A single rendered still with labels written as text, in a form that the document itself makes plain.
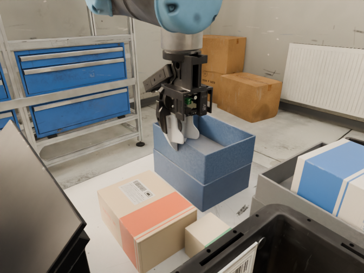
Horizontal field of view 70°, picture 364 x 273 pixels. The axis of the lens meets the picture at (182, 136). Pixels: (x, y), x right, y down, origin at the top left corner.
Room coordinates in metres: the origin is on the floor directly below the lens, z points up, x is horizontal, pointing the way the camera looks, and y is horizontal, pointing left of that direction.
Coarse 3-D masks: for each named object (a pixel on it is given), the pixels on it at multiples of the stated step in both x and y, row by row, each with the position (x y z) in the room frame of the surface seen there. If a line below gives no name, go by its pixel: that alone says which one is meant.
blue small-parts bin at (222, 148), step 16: (160, 128) 0.56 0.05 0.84; (208, 128) 0.64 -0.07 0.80; (224, 128) 0.59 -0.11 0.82; (160, 144) 0.56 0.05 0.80; (192, 144) 0.60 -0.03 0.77; (208, 144) 0.60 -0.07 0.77; (224, 144) 0.59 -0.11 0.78; (240, 144) 0.49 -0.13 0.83; (176, 160) 0.51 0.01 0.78; (192, 160) 0.46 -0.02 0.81; (208, 160) 0.43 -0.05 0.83; (224, 160) 0.46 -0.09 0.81; (240, 160) 0.49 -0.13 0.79; (192, 176) 0.46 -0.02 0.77; (208, 176) 0.43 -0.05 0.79
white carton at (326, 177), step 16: (336, 144) 0.37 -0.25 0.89; (352, 144) 0.37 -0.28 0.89; (304, 160) 0.32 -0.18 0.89; (320, 160) 0.32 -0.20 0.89; (336, 160) 0.32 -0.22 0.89; (352, 160) 0.32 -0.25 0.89; (304, 176) 0.32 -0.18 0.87; (320, 176) 0.30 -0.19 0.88; (336, 176) 0.28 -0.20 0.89; (352, 176) 0.28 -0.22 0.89; (304, 192) 0.31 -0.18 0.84; (320, 192) 0.29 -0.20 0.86; (336, 192) 0.28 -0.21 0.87; (352, 192) 0.26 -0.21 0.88; (336, 208) 0.27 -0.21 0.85; (352, 208) 0.26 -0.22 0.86; (352, 224) 0.25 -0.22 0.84
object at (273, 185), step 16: (320, 144) 0.46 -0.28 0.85; (288, 160) 0.40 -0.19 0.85; (272, 176) 0.37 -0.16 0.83; (288, 176) 0.40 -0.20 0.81; (256, 192) 0.35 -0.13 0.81; (272, 192) 0.33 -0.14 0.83; (288, 192) 0.31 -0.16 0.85; (304, 208) 0.28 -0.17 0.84; (320, 208) 0.27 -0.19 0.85; (336, 224) 0.25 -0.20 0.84; (352, 240) 0.23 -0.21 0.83
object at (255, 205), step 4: (252, 196) 0.36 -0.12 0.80; (252, 200) 0.35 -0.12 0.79; (256, 200) 0.35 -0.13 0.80; (252, 204) 0.35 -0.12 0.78; (256, 204) 0.35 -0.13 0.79; (260, 204) 0.34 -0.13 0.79; (252, 208) 0.35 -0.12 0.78; (256, 208) 0.35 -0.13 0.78; (260, 208) 0.34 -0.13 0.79; (252, 212) 0.35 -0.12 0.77
